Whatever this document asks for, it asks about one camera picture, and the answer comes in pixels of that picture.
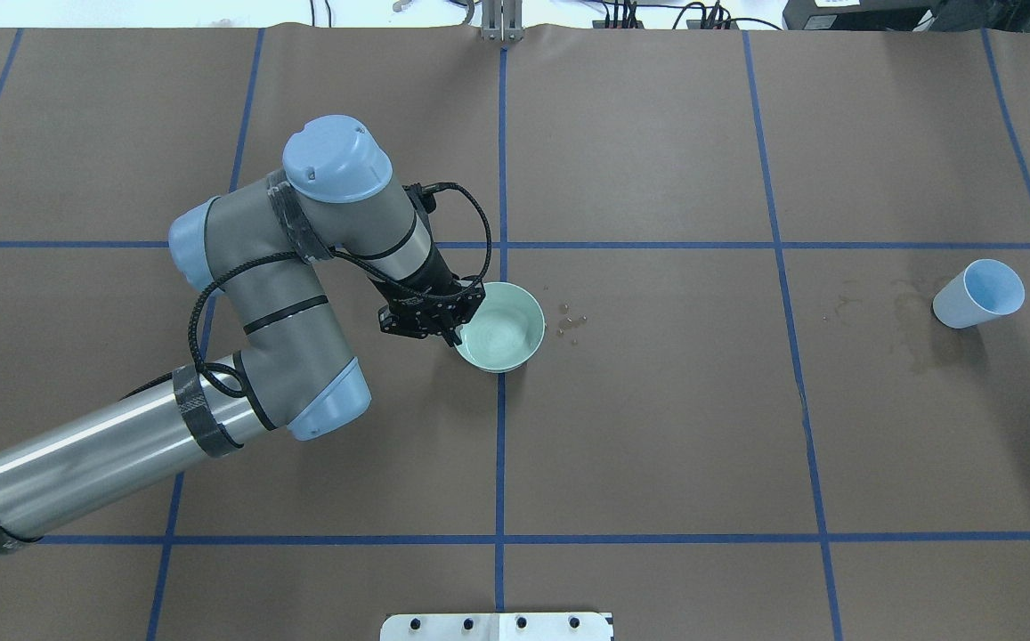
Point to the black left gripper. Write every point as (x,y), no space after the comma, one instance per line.
(433,271)

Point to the mint green bowl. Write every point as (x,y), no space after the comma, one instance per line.
(505,331)

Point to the light blue plastic cup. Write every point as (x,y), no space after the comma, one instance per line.
(983,291)

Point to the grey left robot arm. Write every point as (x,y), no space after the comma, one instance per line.
(265,349)

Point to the black box at table edge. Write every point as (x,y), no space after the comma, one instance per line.
(868,16)

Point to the white metal pedestal base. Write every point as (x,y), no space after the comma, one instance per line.
(499,626)

